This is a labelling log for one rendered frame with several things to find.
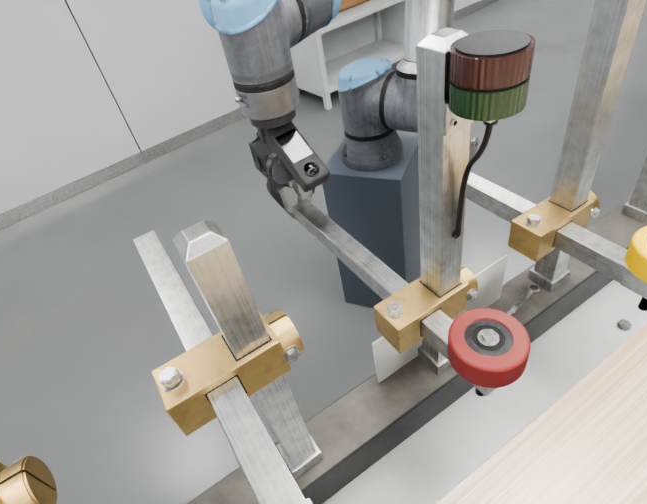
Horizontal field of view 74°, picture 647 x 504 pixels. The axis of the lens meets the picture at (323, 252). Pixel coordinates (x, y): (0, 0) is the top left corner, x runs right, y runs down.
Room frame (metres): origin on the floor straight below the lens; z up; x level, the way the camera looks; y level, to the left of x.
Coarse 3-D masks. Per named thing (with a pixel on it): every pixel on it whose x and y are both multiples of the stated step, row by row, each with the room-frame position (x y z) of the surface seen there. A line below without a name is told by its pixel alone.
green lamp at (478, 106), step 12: (528, 84) 0.31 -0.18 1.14; (456, 96) 0.32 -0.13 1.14; (468, 96) 0.31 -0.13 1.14; (480, 96) 0.30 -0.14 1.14; (492, 96) 0.30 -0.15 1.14; (504, 96) 0.30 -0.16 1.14; (516, 96) 0.30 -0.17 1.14; (456, 108) 0.32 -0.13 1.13; (468, 108) 0.31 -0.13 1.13; (480, 108) 0.30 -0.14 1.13; (492, 108) 0.30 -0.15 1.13; (504, 108) 0.30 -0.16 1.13; (516, 108) 0.30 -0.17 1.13; (480, 120) 0.30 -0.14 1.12; (492, 120) 0.30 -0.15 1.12
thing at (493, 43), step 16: (480, 32) 0.35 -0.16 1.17; (496, 32) 0.34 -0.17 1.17; (512, 32) 0.33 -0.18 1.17; (464, 48) 0.32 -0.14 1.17; (480, 48) 0.32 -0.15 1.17; (496, 48) 0.31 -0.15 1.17; (512, 48) 0.30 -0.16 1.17; (448, 112) 0.34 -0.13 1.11; (448, 128) 0.34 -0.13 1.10; (464, 176) 0.34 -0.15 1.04; (464, 192) 0.35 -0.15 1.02
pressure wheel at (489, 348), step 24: (480, 312) 0.28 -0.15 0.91; (504, 312) 0.28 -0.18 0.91; (456, 336) 0.26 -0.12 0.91; (480, 336) 0.25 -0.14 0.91; (504, 336) 0.25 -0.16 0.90; (528, 336) 0.24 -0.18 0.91; (456, 360) 0.24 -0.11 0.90; (480, 360) 0.23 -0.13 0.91; (504, 360) 0.22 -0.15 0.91; (480, 384) 0.22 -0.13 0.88; (504, 384) 0.21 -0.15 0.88
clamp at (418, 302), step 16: (464, 272) 0.38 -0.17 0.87; (416, 288) 0.37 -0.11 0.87; (464, 288) 0.35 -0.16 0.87; (384, 304) 0.35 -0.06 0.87; (400, 304) 0.35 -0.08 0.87; (416, 304) 0.34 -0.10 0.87; (432, 304) 0.34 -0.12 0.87; (448, 304) 0.34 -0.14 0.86; (464, 304) 0.35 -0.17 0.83; (384, 320) 0.33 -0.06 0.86; (400, 320) 0.32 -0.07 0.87; (416, 320) 0.32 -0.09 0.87; (384, 336) 0.34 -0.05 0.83; (400, 336) 0.31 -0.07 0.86; (416, 336) 0.32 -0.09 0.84; (400, 352) 0.31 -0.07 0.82
